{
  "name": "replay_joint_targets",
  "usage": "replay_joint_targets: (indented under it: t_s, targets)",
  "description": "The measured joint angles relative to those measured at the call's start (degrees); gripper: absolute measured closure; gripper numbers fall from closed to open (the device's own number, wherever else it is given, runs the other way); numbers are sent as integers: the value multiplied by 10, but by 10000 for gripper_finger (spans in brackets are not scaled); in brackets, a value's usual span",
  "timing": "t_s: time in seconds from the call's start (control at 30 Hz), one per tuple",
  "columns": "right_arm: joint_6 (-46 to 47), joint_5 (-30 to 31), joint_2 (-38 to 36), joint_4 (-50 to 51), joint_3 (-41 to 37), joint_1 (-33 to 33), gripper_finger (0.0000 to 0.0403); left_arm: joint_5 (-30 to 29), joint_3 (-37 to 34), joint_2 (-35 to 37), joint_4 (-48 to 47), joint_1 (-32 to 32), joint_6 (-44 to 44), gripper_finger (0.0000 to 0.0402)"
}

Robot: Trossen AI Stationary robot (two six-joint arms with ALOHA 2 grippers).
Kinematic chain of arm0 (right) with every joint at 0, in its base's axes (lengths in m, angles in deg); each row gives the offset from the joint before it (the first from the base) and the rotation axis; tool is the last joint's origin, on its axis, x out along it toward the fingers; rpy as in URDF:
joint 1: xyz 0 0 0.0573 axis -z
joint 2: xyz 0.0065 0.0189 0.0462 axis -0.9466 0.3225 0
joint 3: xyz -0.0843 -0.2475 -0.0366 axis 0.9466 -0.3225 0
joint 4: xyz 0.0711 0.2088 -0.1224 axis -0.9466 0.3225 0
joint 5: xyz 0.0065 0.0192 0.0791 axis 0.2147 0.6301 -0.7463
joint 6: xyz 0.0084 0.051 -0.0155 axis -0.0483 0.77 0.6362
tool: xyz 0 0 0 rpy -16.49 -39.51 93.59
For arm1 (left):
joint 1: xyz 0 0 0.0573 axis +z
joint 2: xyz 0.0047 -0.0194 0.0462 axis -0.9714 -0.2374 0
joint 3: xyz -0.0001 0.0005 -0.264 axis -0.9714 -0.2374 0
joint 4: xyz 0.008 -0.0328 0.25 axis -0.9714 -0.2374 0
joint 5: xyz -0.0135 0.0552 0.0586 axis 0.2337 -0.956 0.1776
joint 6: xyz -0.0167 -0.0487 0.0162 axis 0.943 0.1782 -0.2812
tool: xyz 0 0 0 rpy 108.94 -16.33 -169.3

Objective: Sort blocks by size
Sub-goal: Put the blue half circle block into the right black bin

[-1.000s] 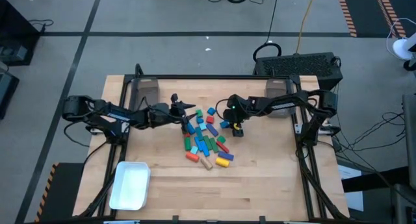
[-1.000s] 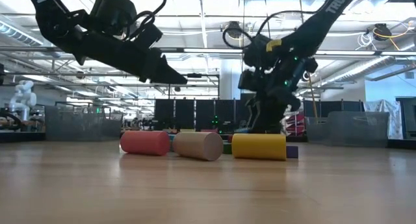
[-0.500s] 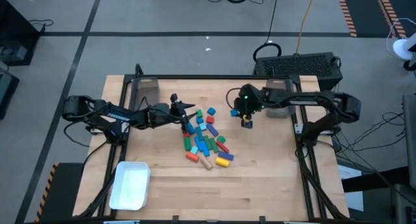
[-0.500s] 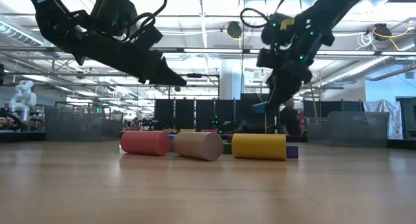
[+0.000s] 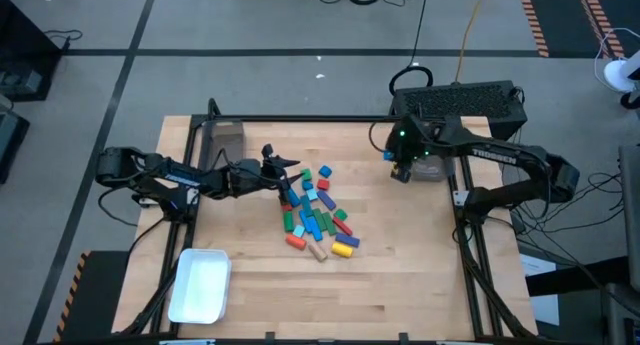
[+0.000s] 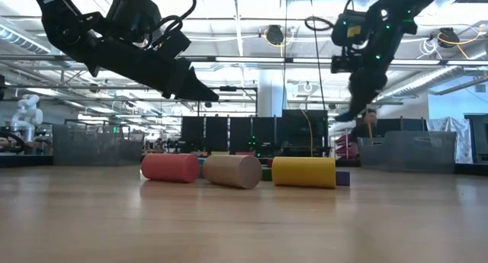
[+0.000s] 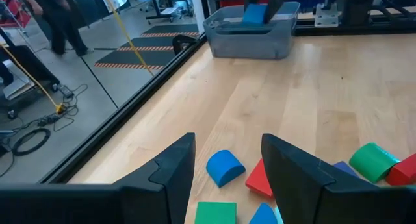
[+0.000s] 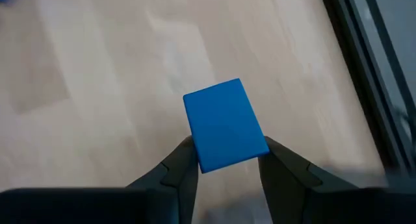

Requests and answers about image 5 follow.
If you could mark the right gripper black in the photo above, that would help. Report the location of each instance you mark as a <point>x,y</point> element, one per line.
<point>410,140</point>

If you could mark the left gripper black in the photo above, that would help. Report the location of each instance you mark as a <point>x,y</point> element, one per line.
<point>252,177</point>

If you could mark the blue cylinder block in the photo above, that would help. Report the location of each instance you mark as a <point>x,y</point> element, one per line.
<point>295,199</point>

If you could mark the red cube block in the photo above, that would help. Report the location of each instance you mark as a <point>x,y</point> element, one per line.
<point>323,184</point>
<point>286,208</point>

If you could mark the teal long block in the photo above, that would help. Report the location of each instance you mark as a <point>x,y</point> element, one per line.
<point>306,205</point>

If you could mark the green long block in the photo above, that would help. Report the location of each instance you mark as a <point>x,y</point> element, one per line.
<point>329,224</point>
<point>320,219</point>

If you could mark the light blue cube block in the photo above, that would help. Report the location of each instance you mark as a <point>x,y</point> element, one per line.
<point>298,231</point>
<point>312,194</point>

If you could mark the red long block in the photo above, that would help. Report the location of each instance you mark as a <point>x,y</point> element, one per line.
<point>342,226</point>

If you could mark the natural wood cylinder block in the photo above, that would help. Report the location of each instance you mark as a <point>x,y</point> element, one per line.
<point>317,251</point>

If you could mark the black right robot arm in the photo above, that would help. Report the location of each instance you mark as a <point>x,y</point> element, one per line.
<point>535,162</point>

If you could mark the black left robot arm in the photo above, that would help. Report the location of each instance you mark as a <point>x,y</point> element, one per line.
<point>175,177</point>

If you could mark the green cube block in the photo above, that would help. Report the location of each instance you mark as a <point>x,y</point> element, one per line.
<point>306,174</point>
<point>340,214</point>

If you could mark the clear plastic bin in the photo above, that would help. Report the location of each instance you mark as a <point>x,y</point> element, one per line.
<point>435,171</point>
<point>227,140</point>

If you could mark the green cylinder block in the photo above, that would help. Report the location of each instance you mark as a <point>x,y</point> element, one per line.
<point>288,221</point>

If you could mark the black perforated computer case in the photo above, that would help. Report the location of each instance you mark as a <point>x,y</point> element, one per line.
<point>460,100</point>

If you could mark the orange cylinder block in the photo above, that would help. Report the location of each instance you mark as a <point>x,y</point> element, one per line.
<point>295,242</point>

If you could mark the yellow cylinder block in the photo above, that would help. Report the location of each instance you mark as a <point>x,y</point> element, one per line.
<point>342,250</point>

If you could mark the white plastic tray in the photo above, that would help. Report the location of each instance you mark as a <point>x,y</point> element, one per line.
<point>200,285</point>

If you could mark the black mat striped edge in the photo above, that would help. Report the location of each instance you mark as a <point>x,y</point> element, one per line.
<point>100,295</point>
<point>560,15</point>

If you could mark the white paper sheet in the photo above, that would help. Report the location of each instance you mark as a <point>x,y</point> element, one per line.
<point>542,310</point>

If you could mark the black bar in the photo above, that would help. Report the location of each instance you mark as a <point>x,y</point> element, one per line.
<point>575,280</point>

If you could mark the white round device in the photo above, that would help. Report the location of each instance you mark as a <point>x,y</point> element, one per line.
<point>617,75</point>

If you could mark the grey equipment panel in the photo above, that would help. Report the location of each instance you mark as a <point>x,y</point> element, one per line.
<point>631,210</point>

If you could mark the grey equipment cabinet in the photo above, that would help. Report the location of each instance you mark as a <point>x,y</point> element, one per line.
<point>622,315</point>

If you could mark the black equipment case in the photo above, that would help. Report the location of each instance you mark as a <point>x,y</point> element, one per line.
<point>10,145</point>

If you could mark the grey box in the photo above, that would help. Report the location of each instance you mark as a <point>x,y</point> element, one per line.
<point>20,82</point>

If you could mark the black desk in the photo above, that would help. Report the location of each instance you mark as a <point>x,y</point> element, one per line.
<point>25,35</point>

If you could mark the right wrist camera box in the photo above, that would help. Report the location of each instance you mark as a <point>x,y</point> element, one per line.
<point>400,177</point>

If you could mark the black aluminium table frame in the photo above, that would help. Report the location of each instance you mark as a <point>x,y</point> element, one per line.
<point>300,118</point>

